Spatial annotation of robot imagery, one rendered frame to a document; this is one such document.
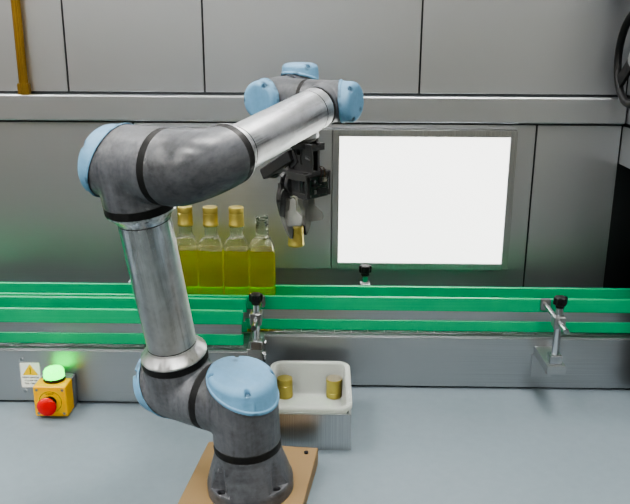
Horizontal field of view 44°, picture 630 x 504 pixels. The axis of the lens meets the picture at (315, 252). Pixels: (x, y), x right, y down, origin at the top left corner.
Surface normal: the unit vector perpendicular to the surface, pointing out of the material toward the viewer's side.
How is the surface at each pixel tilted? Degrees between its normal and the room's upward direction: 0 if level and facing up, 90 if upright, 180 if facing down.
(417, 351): 90
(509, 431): 0
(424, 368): 90
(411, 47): 90
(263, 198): 90
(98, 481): 0
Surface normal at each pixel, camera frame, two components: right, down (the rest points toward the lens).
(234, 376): 0.07, -0.91
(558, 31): -0.02, 0.29
